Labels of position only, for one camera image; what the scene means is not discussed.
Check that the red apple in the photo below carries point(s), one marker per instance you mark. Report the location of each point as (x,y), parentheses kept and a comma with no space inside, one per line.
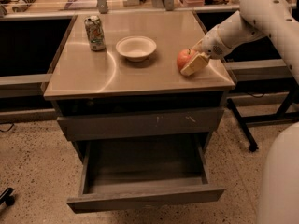
(184,56)

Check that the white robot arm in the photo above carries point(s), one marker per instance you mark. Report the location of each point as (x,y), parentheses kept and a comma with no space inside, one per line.
(279,192)

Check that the white paper bowl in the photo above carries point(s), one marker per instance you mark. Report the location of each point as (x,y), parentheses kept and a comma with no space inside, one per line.
(136,48)

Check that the black chair caster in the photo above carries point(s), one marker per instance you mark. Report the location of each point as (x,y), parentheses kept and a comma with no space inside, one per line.
(7,198)

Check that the grey drawer cabinet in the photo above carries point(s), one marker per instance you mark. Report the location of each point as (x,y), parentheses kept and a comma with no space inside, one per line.
(85,82)

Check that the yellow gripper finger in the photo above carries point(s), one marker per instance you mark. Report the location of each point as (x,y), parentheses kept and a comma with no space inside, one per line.
(198,46)
(197,62)

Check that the closed grey top drawer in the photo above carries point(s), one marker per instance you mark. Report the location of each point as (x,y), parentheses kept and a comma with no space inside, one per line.
(137,124)

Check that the open grey middle drawer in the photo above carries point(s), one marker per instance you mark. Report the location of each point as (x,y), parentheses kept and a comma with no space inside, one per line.
(131,173)

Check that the black table leg frame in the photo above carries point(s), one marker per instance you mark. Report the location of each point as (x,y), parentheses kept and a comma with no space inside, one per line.
(268,86)

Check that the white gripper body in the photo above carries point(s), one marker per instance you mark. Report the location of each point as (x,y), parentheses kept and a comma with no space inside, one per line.
(212,44)

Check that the crushed green soda can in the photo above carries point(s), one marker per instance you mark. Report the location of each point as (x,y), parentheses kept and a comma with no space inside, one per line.
(95,33)

